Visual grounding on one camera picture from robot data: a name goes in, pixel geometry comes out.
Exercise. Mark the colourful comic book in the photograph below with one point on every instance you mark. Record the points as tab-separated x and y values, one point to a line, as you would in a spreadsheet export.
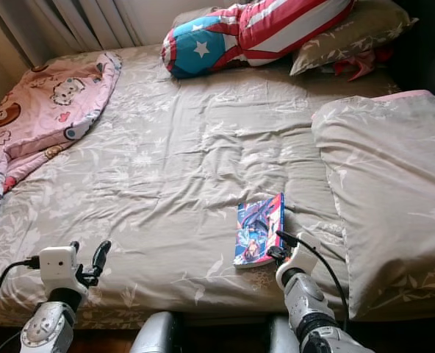
258	229

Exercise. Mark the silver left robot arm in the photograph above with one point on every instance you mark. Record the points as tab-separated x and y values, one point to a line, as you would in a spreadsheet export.
47	329

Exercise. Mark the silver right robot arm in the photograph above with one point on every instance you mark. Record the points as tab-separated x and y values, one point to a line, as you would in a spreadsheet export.
313	312

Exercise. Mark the grey right robot leg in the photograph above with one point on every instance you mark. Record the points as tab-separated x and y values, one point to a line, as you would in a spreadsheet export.
285	337

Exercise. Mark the grey robot leg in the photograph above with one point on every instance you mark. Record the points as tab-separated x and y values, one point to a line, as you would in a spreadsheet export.
285	337
153	334

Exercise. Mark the grey left robot leg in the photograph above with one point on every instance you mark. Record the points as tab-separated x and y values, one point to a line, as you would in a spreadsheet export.
153	334

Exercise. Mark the grey floral bed cover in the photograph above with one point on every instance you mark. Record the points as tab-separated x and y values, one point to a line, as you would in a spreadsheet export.
188	162

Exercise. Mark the pink cartoon-print quilt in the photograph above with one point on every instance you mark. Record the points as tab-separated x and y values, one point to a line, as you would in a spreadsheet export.
41	110

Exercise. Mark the red fabric item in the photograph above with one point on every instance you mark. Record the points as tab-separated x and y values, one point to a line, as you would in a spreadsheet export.
361	65

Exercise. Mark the grey pleated curtain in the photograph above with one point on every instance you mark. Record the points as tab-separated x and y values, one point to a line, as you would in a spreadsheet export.
56	26

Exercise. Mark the stars and stripes pillow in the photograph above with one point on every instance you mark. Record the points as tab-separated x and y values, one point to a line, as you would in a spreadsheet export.
261	29

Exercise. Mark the grey floral pillow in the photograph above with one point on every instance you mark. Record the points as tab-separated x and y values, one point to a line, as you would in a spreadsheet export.
357	33

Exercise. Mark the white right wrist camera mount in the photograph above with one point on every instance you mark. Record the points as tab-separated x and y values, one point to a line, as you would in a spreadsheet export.
300	259

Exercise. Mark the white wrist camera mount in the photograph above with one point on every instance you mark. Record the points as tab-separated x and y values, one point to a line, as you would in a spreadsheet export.
59	272
300	259

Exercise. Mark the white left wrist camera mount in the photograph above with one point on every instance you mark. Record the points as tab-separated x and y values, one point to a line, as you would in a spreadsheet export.
59	272

